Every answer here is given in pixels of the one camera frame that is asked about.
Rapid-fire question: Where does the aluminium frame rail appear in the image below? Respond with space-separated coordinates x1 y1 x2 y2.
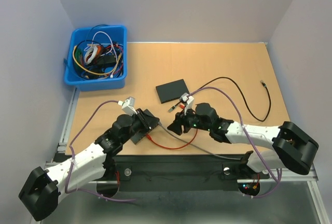
46 159 317 186

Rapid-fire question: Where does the black ethernet cable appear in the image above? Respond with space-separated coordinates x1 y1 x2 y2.
168 76 272 122

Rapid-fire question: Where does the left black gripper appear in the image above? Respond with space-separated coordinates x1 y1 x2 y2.
121 108 159 144

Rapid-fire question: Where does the yellow cable in bin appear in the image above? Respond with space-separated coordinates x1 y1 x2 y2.
72 46 125 79

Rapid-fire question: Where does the white coiled cable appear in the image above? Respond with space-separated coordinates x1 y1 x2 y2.
83 31 115 65

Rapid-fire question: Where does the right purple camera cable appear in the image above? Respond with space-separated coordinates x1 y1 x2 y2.
185 86 283 199

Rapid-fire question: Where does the purple camera cable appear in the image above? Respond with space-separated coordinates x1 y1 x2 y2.
185 86 283 199
64 100 137 202

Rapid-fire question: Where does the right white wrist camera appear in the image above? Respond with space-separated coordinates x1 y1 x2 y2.
179 93 194 115

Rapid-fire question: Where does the blue plastic bin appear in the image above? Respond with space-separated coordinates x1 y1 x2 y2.
64 24 128 91

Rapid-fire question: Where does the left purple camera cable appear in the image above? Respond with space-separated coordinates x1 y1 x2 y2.
64 100 137 202

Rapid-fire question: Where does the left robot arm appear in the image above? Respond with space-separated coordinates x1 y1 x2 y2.
18 109 159 221

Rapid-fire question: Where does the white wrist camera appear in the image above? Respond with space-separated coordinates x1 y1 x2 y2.
179 93 194 115
118 96 137 116

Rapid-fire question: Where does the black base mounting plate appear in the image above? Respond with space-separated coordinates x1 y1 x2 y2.
91 155 268 196

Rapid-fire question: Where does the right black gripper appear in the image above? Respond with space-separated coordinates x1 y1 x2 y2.
166 105 211 136

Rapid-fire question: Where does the grey ethernet cable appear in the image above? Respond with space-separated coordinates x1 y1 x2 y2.
157 122 242 160

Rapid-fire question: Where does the black adapter in bin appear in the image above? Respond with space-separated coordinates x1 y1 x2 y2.
92 54 117 67

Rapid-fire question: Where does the black network switch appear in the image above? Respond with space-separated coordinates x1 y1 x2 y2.
156 79 189 104
130 108 160 145

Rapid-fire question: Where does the red ethernet cable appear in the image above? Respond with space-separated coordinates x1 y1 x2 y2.
145 104 199 150

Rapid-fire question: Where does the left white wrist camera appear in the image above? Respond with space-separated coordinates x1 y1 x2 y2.
118 96 137 116

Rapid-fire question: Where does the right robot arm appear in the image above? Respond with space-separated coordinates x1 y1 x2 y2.
167 103 319 177

